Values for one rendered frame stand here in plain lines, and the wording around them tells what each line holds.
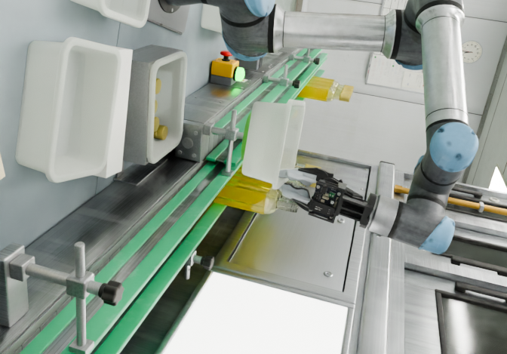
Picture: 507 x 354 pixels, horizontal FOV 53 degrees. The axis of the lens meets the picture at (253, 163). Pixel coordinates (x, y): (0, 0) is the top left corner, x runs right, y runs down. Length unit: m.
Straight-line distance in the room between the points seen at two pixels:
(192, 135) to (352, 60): 6.04
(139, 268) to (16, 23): 0.43
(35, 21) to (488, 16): 6.63
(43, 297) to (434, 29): 0.85
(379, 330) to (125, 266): 0.54
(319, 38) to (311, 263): 0.54
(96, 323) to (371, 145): 6.84
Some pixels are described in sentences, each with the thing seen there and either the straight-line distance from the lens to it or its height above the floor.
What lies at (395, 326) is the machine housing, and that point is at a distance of 1.20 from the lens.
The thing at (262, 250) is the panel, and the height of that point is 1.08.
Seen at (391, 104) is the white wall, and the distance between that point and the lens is 7.31.
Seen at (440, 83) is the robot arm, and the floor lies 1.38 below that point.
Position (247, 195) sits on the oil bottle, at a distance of 1.24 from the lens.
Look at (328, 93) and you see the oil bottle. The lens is 2.29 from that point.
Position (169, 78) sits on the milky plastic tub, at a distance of 1.20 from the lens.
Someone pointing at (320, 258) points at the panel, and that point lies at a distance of 1.31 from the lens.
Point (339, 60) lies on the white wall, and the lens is 7.23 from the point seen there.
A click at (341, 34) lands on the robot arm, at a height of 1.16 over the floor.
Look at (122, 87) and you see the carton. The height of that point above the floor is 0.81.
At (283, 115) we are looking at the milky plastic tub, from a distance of 0.95.
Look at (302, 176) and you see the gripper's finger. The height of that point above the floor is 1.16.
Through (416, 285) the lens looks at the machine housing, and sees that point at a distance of 1.39.
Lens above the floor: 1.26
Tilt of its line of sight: 12 degrees down
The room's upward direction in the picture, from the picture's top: 102 degrees clockwise
